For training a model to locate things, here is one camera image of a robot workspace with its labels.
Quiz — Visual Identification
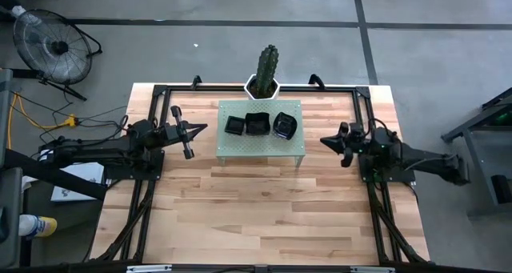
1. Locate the green cactus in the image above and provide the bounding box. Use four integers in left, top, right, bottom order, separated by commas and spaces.
254, 44, 280, 98

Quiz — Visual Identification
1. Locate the black pot stack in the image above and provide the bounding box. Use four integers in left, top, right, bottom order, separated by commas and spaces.
272, 111, 298, 141

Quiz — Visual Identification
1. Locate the black floor fan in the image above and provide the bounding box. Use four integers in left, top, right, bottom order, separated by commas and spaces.
11, 8, 103, 102

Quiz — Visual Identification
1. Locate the white hexagonal plant pot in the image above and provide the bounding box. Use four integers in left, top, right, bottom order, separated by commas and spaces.
243, 73, 281, 102

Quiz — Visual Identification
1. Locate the grey metal cart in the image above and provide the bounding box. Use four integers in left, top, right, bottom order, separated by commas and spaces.
441, 86, 512, 219

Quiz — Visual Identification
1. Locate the black wavy square plate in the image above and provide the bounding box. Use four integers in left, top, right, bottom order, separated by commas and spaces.
244, 111, 272, 137

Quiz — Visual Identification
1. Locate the green perforated metal stand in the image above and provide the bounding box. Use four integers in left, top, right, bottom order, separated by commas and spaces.
215, 99, 307, 168

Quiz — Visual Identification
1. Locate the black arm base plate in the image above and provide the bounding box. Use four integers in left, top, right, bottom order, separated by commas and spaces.
104, 149, 166, 182
358, 152, 418, 185

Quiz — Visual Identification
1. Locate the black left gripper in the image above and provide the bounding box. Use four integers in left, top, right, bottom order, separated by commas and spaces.
154, 105, 209, 160

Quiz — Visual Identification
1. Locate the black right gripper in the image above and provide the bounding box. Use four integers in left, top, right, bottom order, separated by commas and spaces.
319, 121, 378, 169

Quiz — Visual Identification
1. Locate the small black square plate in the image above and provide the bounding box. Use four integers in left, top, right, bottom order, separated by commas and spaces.
224, 115, 246, 136

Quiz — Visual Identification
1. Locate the white bottle yellow label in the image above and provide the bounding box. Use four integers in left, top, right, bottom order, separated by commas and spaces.
18, 214, 58, 240

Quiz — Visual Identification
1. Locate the person's white shoe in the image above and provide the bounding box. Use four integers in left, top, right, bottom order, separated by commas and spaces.
10, 4, 31, 22

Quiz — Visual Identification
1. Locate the yellow cable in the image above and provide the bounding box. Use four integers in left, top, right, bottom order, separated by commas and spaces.
6, 91, 80, 151

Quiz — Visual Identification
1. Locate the black cylinder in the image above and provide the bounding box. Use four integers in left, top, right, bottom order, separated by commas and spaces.
490, 174, 512, 205

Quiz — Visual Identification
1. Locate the white printed cardboard box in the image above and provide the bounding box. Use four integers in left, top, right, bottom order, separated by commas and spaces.
50, 162, 106, 203

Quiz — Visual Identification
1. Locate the grey cabinet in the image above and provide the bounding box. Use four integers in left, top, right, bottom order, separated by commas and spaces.
0, 167, 24, 270

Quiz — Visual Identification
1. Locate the black diagonal beam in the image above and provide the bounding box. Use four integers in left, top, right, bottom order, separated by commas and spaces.
0, 147, 108, 201

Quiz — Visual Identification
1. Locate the silver metal bracket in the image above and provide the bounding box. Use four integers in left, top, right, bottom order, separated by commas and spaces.
350, 266, 397, 273
126, 264, 173, 273

